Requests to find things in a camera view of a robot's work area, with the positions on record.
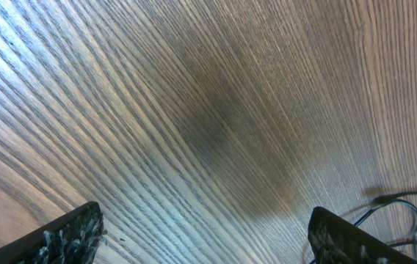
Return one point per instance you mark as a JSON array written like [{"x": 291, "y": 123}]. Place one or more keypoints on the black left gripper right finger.
[{"x": 336, "y": 241}]

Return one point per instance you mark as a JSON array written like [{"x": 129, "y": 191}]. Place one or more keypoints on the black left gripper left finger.
[{"x": 72, "y": 238}]

